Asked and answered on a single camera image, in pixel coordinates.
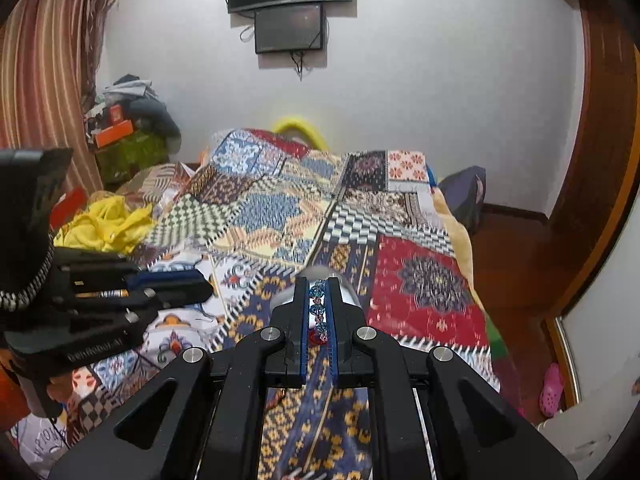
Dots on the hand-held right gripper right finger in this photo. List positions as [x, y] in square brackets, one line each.
[332, 320]

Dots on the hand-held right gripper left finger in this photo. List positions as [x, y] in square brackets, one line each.
[301, 320]

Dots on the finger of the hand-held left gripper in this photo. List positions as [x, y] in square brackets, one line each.
[131, 316]
[170, 285]

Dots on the silver round container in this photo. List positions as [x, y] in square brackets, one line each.
[347, 292]

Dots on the yellow cloth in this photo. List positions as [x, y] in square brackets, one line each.
[107, 222]

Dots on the patchwork printed blanket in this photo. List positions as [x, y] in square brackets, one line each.
[310, 210]

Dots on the green bag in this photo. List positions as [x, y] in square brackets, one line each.
[131, 155]

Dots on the orange box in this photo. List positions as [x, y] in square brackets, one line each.
[114, 132]

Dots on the striped brown curtain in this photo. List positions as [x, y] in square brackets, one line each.
[45, 75]

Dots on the orange cloth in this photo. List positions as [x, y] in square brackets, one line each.
[12, 390]

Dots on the pile of clothes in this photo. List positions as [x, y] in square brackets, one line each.
[142, 105]

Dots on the white printed bag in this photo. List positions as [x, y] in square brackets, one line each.
[42, 440]

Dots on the pink clog shoe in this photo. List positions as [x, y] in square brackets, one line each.
[551, 390]

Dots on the small black monitor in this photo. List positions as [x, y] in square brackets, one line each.
[290, 27]

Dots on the wooden door frame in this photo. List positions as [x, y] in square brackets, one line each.
[595, 135]

